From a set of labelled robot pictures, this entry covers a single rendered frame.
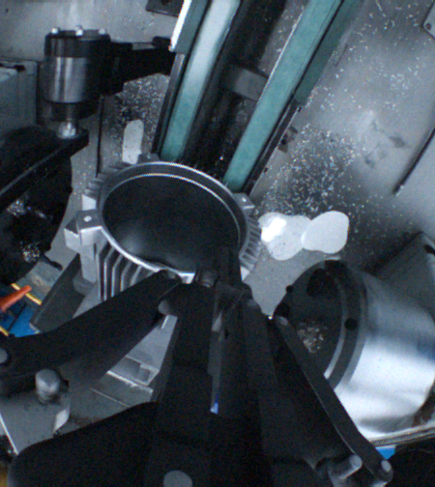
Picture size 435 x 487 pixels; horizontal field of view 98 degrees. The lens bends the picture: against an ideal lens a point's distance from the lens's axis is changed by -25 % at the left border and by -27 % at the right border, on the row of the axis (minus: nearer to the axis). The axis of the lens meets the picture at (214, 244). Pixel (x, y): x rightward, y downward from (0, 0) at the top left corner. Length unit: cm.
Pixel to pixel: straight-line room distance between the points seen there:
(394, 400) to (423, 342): 8
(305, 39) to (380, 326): 30
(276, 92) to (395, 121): 23
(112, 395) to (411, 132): 67
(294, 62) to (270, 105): 6
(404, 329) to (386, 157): 28
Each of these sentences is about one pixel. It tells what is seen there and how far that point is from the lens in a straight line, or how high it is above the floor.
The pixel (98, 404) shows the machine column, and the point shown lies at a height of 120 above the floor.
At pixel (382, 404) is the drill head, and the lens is 32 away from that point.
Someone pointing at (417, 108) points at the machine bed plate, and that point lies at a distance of 46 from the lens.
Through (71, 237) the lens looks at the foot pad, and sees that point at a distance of 27.
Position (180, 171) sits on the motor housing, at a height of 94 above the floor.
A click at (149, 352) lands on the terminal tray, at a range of 26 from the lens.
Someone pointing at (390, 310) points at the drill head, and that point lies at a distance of 31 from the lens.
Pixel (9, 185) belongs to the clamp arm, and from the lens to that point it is 23.
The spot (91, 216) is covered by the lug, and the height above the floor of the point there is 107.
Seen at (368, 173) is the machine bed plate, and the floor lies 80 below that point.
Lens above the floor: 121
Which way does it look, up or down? 45 degrees down
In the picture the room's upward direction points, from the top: 159 degrees counter-clockwise
